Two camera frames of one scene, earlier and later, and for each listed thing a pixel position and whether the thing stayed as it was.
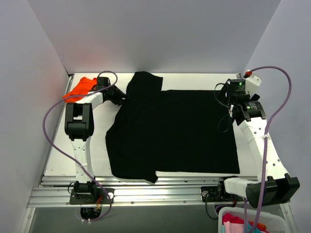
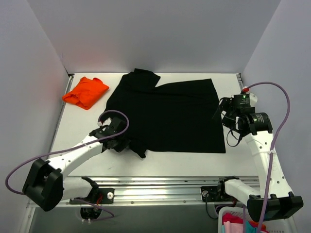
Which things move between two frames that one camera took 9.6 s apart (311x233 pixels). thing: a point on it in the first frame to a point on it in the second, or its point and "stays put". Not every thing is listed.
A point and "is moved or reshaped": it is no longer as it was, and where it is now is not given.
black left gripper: x=119 y=96 to x=120 y=143
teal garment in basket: x=250 y=228 stays put
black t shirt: x=173 y=131 is moved or reshaped
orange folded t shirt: x=81 y=90 stays put
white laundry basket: x=272 y=217 stays put
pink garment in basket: x=233 y=223 stays put
